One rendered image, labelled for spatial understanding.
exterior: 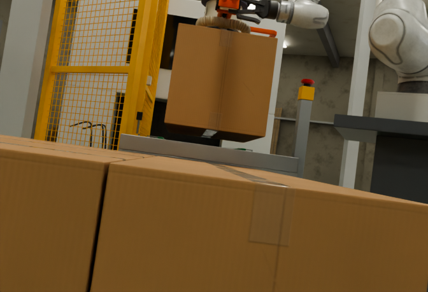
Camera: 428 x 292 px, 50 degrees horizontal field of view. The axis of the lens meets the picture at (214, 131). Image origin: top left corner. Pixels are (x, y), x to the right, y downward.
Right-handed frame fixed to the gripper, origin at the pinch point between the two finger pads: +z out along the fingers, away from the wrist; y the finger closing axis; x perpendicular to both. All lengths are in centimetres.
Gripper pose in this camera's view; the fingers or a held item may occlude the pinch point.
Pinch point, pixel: (228, 2)
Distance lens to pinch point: 195.6
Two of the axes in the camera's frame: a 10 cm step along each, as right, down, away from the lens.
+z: -9.9, -1.4, -0.6
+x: -0.7, 0.5, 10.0
